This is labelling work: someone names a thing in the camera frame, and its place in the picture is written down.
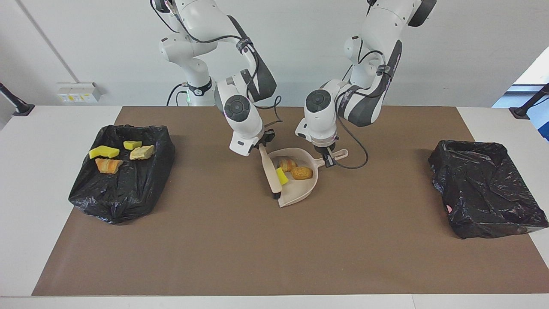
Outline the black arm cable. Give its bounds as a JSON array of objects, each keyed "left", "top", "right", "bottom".
[
  {"left": 335, "top": 49, "right": 401, "bottom": 169},
  {"left": 150, "top": 0, "right": 283, "bottom": 126}
]

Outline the white wall outlet box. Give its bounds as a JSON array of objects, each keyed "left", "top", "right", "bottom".
[{"left": 57, "top": 82, "right": 103, "bottom": 103}]

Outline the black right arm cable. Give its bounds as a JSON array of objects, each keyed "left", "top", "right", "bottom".
[{"left": 150, "top": 0, "right": 283, "bottom": 126}]

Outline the notched yellow sponge piece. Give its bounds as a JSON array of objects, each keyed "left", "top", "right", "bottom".
[{"left": 89, "top": 145, "right": 121, "bottom": 160}]

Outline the beige plastic dustpan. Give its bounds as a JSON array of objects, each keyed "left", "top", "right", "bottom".
[{"left": 268, "top": 147, "right": 349, "bottom": 208}]

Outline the brown oval bread roll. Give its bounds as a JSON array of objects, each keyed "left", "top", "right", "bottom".
[{"left": 291, "top": 166, "right": 314, "bottom": 181}]

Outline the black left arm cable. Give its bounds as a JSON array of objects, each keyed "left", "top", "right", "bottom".
[{"left": 335, "top": 49, "right": 401, "bottom": 169}]

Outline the brown table mat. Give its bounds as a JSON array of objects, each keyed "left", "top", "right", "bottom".
[{"left": 31, "top": 106, "right": 549, "bottom": 297}]

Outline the beige brush with black bristles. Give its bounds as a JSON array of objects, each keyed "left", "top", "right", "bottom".
[{"left": 259, "top": 144, "right": 284, "bottom": 201}]

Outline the white wall cable conduit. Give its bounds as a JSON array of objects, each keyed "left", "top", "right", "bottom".
[{"left": 15, "top": 0, "right": 72, "bottom": 83}]

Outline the black bag bin pink spot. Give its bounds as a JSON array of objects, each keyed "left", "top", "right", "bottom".
[{"left": 428, "top": 139, "right": 549, "bottom": 240}]

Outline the black bag lined bin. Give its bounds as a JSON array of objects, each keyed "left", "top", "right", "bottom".
[{"left": 68, "top": 124, "right": 176, "bottom": 225}]

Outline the black clamp stand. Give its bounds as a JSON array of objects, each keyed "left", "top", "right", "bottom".
[
  {"left": 0, "top": 82, "right": 36, "bottom": 117},
  {"left": 509, "top": 83, "right": 549, "bottom": 120}
]

